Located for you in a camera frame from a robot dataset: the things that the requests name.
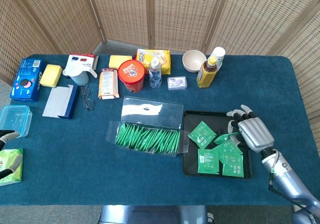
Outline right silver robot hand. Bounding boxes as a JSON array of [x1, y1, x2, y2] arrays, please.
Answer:
[[226, 104, 275, 154]]

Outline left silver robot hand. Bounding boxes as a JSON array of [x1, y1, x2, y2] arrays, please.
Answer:
[[0, 130, 24, 180]]

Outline clear box of green sachets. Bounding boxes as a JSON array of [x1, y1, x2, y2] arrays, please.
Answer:
[[105, 96, 191, 157]]

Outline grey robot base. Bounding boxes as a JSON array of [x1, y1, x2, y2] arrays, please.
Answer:
[[99, 205, 210, 224]]

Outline blue Oreo cookie box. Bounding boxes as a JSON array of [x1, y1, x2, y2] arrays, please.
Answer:
[[9, 58, 47, 103]]

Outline navy and white box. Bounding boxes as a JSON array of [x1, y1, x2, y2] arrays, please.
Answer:
[[41, 84, 80, 120]]

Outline yellow-label tea drink bottle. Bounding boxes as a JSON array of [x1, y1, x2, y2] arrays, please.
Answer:
[[196, 56, 218, 89]]

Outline small purple plastic box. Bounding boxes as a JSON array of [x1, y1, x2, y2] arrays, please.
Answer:
[[167, 76, 188, 92]]

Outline green packets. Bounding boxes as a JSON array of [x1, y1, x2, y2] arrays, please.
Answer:
[[115, 122, 181, 156]]

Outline yellow snack bag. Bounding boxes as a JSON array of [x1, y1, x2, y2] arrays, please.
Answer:
[[134, 48, 172, 75]]

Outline clear blue lidded container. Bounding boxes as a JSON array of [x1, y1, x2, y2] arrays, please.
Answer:
[[0, 105, 33, 139]]

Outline black plastic tray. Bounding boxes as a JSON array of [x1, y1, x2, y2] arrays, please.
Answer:
[[182, 110, 253, 180]]

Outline yellow sponge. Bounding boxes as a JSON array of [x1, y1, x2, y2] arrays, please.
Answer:
[[108, 55, 133, 70], [39, 63, 63, 88]]

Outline blue felt table cover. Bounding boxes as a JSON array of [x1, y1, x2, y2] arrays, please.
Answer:
[[0, 53, 314, 207]]

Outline thin-framed eyeglasses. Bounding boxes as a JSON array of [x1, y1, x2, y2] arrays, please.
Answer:
[[79, 85, 95, 112]]

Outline white cup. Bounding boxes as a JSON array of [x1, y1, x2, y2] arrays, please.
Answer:
[[209, 46, 226, 71]]

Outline white kettle jug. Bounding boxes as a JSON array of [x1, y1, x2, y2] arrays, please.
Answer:
[[62, 66, 98, 87]]

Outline beige bowl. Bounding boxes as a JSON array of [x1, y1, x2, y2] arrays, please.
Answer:
[[182, 49, 207, 73]]

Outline red-blue 3D glasses pack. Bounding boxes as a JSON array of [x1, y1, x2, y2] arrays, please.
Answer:
[[65, 53, 100, 71]]

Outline orange white biscuit pack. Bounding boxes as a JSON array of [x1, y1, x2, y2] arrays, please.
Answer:
[[97, 67, 120, 101]]

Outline clear water bottle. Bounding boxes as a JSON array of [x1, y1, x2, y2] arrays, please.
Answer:
[[148, 59, 163, 89]]

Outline red instant noodle cup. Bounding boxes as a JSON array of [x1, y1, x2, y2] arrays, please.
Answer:
[[117, 59, 146, 93]]

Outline wicker folding screen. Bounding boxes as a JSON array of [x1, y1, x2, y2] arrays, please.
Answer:
[[0, 0, 320, 125]]

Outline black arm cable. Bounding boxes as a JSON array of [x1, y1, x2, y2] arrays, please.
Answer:
[[268, 150, 320, 217]]

